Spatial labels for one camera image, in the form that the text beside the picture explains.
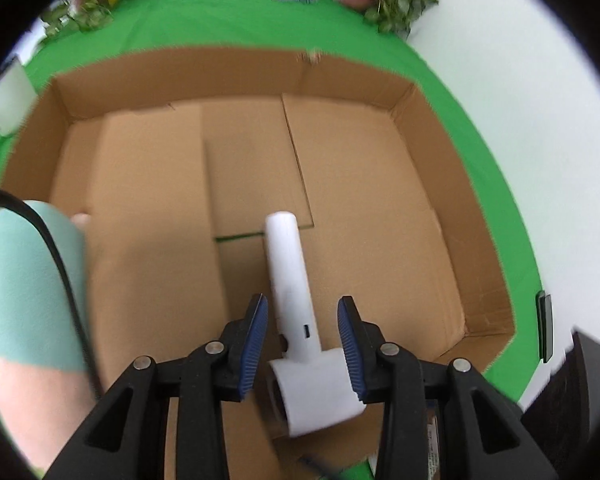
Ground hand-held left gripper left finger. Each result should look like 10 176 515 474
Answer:
45 294 270 480

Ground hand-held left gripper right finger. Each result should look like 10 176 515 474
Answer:
337 296 558 480

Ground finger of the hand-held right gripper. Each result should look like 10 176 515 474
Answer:
535 290 554 363

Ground white hand-held fan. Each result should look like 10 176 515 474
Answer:
264 211 368 438

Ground large cardboard box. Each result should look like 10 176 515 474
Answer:
0 45 518 480

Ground pink teal green plush toy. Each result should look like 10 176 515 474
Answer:
0 200 98 478

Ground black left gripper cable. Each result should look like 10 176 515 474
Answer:
0 186 103 401

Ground white mug black handle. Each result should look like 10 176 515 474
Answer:
0 57 37 137

